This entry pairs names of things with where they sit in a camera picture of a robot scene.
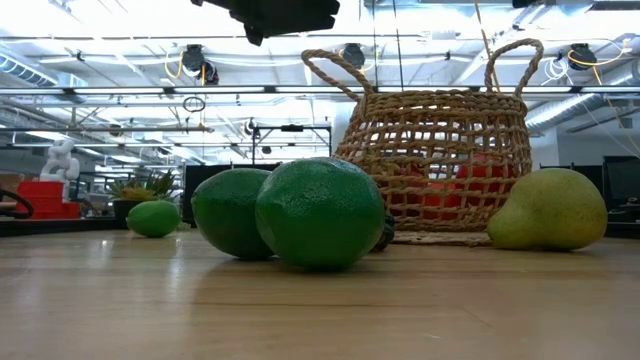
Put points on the green pear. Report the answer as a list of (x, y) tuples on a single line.
[(550, 210)]

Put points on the red apple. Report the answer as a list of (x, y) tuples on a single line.
[(477, 171)]

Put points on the dark grape bunch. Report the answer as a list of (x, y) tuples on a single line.
[(386, 235)]

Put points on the black monitor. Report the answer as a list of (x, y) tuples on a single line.
[(622, 180)]

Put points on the silver ceiling duct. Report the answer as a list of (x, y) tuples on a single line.
[(570, 110)]

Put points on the black metal frame stand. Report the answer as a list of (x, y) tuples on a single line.
[(292, 128)]

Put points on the small green lime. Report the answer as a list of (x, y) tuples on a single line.
[(153, 219)]

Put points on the red storage bin rack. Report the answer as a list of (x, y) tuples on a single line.
[(45, 200)]

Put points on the white robot statue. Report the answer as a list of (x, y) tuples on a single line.
[(60, 165)]

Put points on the large green lime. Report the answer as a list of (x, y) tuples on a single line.
[(320, 215), (225, 215)]

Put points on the round woven placemat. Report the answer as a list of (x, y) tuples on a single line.
[(440, 238)]

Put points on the orange red tomato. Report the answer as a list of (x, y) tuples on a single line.
[(435, 201)]

